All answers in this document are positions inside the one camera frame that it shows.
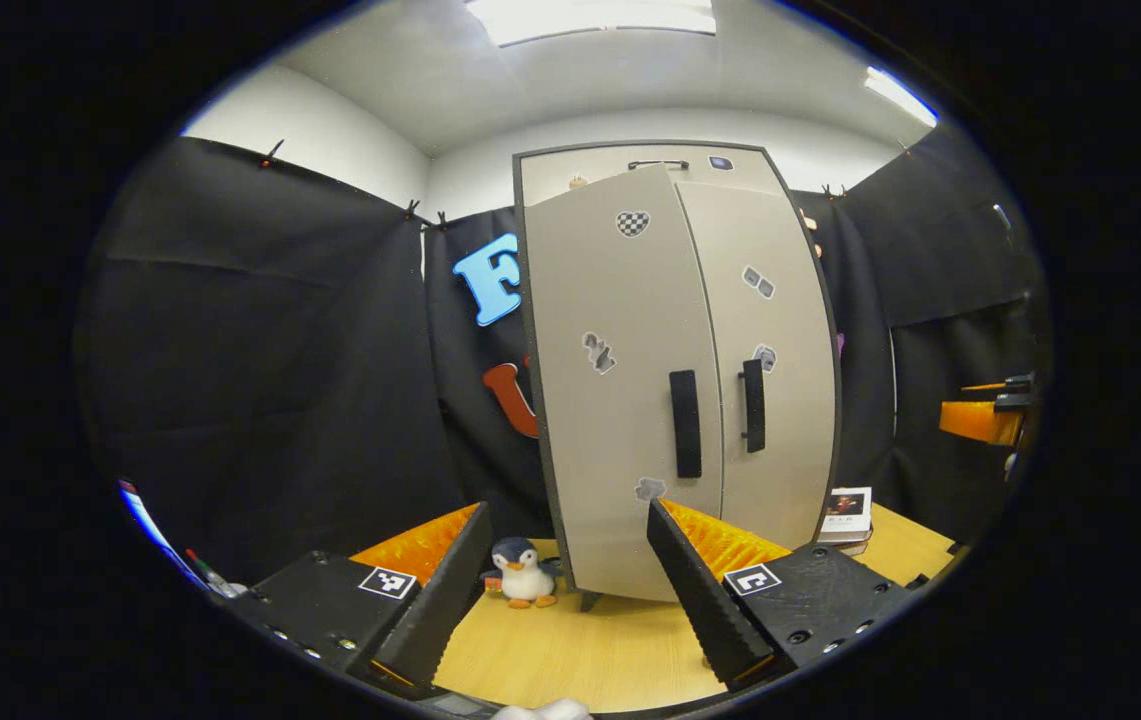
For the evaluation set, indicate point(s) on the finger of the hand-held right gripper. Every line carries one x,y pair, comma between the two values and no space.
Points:
1015,392
980,422

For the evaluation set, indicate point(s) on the ceiling light panel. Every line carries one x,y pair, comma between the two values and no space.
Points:
900,95
600,18

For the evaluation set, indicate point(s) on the cabinet door with heart sticker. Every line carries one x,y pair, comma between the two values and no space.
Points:
620,430

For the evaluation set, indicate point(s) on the cabinet door with square stickers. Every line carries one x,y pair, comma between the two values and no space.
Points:
780,420

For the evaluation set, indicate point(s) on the white portrait cover book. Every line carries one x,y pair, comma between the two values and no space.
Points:
848,510

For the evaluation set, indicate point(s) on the penguin plush toy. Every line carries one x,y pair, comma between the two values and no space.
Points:
525,575

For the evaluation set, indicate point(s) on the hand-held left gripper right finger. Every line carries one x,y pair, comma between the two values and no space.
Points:
700,600

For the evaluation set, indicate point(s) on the black backdrop cloth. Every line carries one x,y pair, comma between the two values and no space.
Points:
260,350

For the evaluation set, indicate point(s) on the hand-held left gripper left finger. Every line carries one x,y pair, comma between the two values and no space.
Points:
435,610

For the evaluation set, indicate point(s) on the white sheet with blue edge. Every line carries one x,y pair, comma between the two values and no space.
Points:
145,515

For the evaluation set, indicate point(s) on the white cabinet with dark frame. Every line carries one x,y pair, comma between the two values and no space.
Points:
530,175

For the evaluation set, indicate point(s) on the red tipped pen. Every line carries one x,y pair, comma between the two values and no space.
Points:
210,575

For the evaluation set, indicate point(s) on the cabinet drawer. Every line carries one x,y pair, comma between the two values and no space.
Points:
610,162

